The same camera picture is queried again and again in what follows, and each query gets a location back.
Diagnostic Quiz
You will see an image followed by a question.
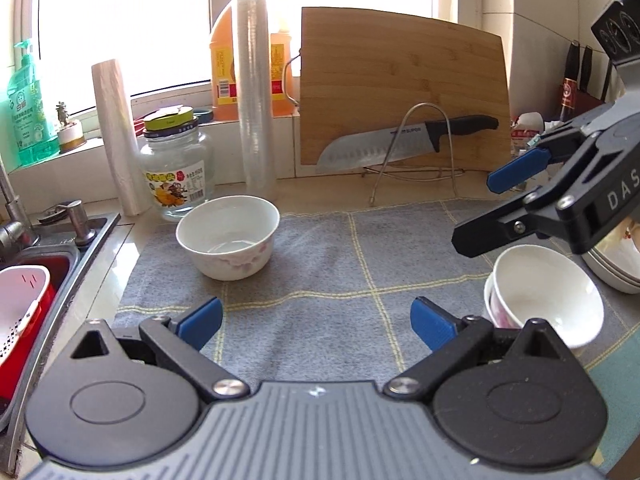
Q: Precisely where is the grey checked dish mat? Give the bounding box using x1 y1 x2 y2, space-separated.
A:
114 199 640 396

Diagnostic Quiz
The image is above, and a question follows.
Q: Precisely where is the glass jar with yellow lid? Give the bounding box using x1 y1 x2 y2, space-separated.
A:
137 105 216 222

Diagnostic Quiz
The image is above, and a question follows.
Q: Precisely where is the dark sauce bottle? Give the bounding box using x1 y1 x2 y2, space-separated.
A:
559 76 583 123

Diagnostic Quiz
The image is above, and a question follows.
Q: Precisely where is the white bowl with pink flowers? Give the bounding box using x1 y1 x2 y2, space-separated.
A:
492 246 605 351
483 275 521 331
175 196 281 282

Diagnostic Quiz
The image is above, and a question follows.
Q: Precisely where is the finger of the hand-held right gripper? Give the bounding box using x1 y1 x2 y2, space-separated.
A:
451 184 573 259
487 119 601 195

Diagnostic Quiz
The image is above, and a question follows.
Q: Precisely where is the clear cling film roll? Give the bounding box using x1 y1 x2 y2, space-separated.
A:
236 0 277 201

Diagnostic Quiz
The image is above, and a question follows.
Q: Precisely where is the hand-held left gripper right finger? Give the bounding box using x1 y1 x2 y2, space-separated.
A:
382 296 571 402

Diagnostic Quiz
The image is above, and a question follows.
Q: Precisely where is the steel sink knob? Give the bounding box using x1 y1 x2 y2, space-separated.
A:
39 200 97 243

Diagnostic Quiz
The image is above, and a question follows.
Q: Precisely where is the red and white colander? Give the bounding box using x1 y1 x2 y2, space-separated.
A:
0 255 58 411

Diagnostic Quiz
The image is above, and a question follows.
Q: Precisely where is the small potted figurine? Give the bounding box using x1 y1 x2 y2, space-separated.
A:
55 101 87 153

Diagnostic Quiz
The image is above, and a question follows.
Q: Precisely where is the steel faucet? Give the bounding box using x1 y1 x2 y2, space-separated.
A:
0 157 40 251

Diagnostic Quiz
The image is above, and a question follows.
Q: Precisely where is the white plate with worn centre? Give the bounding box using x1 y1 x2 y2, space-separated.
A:
587 256 640 295

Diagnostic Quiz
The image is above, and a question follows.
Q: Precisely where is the steel sink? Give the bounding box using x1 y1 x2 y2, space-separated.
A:
0 212 122 466

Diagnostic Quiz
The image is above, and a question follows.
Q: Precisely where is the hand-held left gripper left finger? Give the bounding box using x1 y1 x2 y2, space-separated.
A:
70 296 251 403

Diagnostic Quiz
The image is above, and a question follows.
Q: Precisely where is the green dish soap bottle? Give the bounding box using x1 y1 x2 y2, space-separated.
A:
6 38 61 171

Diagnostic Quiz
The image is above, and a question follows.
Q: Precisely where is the steel wire rack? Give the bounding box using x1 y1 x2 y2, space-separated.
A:
360 102 466 207

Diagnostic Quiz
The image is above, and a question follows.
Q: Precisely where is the bamboo cutting board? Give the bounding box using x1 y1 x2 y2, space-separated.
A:
282 6 511 173

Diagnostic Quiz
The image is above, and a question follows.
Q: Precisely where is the black handled kitchen knife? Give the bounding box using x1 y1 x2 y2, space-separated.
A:
317 115 500 170

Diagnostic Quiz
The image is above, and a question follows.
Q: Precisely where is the black knife handle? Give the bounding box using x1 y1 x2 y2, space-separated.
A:
580 46 595 93
564 41 581 81

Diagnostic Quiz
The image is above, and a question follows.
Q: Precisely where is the clipped white bag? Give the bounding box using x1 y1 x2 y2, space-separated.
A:
510 112 548 160

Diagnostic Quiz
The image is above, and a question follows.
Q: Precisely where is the orange oil jug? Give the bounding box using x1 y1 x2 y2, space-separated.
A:
209 0 296 122

